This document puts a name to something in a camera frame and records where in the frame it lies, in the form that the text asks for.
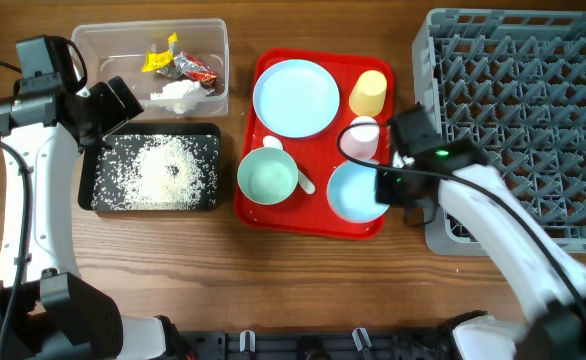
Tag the crumpled white tissue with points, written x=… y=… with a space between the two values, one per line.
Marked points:
x=180 y=96

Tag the white plastic cup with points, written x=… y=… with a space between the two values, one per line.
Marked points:
x=361 y=140

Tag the white plastic spoon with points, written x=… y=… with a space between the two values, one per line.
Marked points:
x=304 y=182

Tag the yellow foil wrapper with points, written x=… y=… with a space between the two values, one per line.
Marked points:
x=156 y=61

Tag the yellow plastic cup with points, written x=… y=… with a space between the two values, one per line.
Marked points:
x=367 y=97

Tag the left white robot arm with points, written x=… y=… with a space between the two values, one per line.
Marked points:
x=46 y=310

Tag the light blue bowl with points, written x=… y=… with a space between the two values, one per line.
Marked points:
x=351 y=193

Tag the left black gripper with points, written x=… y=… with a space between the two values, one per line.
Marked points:
x=118 y=100

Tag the white rice grains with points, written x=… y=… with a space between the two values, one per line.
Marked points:
x=163 y=172

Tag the red silver foil wrapper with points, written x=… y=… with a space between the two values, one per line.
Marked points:
x=185 y=66

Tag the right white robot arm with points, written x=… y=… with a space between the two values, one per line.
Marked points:
x=549 y=284

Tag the grey dishwasher rack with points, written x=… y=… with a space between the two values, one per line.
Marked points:
x=514 y=83

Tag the clear plastic waste bin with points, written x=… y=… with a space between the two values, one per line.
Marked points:
x=119 y=49

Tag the black waste tray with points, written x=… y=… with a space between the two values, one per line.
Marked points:
x=153 y=167

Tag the red serving tray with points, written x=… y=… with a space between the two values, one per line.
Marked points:
x=317 y=155

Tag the green bowl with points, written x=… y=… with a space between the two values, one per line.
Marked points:
x=267 y=176

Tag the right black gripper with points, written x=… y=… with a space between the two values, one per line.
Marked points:
x=384 y=194

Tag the large light blue plate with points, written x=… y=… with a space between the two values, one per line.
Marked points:
x=296 y=98

